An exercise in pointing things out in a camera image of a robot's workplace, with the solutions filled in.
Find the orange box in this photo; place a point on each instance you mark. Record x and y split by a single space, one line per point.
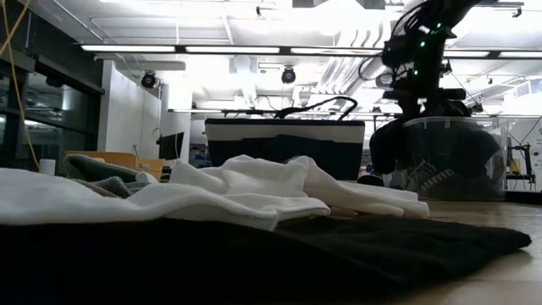
148 167

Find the grey knit cloth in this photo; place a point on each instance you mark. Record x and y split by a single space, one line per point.
111 186

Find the black equipment stand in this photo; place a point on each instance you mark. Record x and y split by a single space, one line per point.
523 165

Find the plain white cloth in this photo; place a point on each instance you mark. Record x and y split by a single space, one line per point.
84 199

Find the clear plastic storage bin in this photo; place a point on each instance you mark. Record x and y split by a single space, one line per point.
504 140

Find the black computer monitor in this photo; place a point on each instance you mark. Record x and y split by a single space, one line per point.
171 146

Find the sage green knit sock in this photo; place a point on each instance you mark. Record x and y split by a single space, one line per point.
93 169

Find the round black ceiling device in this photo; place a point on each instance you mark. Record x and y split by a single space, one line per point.
148 79
288 75

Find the white paper roll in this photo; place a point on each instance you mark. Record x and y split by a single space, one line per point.
47 167

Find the navy white striped fabric basket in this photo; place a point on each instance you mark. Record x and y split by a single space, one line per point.
288 131

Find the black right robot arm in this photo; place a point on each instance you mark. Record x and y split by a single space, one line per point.
427 63

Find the large black cloth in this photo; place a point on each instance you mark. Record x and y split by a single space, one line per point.
296 254

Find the long ceiling light bar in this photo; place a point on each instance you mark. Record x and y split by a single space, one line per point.
127 48

